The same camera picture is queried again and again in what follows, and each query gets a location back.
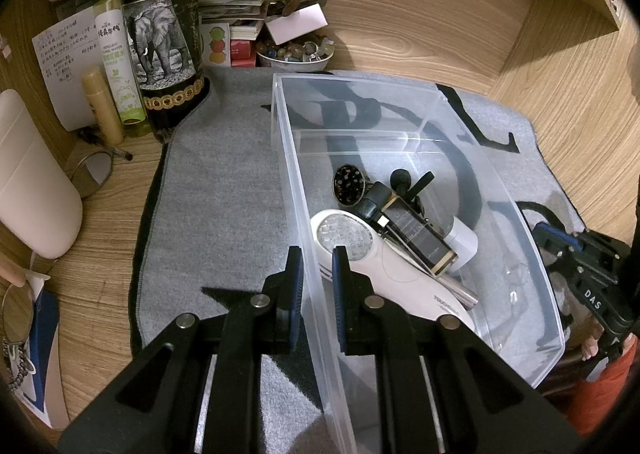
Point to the clear plastic storage bin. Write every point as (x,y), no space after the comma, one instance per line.
(500,334)

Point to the dark bottle with elephant label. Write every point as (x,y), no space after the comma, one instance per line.
(160,44)

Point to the black rectangular case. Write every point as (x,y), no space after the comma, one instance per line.
(374,199)

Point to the white ceramic bowl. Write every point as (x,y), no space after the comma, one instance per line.
(295,67)

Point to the blue and white paper packet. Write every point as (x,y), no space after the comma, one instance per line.
(45,384)

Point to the red box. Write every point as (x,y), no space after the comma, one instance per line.
(242,51)

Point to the stack of papers and books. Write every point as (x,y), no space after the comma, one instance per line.
(235,1)

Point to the dark ribbed metal jar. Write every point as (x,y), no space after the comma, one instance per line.
(350,184)

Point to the grey mat with black print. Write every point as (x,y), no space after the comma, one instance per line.
(220,214)

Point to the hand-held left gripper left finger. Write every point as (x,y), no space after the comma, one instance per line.
(296,294)

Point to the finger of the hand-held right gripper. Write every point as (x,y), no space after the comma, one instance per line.
(552,235)
(562,271)

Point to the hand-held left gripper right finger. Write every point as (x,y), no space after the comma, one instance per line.
(340,306)

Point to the white handheld massager device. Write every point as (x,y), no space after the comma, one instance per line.
(400,284)

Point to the silver metal pen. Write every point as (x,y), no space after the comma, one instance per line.
(460,296)

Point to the white cylindrical bottle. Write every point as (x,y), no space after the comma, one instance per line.
(462,241)

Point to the white card box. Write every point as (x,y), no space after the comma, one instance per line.
(295,24)

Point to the round mirror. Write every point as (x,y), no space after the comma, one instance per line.
(97,169)

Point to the pile of polished stones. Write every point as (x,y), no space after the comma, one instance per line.
(287,53)

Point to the black small microphone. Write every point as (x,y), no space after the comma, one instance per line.
(400,178)

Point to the yellow tube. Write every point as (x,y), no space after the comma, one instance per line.
(102,104)

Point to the black pen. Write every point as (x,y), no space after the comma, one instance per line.
(107,146)

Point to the fruit sticker sheet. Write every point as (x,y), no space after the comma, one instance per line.
(216,44)

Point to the black box with gold trim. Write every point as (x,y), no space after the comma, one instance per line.
(422,239)

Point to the black stick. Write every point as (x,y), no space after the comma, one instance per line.
(421,185)

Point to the green spray bottle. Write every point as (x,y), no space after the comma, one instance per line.
(117,64)

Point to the person's right forearm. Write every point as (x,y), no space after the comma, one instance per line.
(607,389)

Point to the person's right hand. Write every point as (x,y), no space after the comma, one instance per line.
(592,341)

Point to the handwritten paper note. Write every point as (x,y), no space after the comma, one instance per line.
(55,59)

